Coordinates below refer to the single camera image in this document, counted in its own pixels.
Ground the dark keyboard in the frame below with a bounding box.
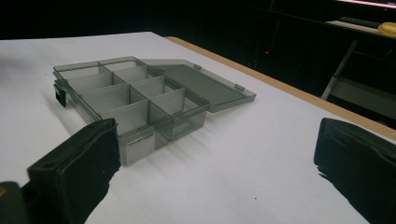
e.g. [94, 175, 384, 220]
[337, 16, 381, 30]

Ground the metal stand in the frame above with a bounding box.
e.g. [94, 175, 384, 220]
[320, 39, 396, 120]

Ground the grey transparent compartment box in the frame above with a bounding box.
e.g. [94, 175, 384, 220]
[51, 55, 258, 167]

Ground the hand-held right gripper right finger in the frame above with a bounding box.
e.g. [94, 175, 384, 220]
[313, 117, 396, 224]

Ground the yellow round object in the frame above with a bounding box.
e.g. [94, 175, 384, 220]
[377, 21, 396, 39]

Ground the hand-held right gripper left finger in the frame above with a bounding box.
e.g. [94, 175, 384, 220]
[27, 118, 121, 224]

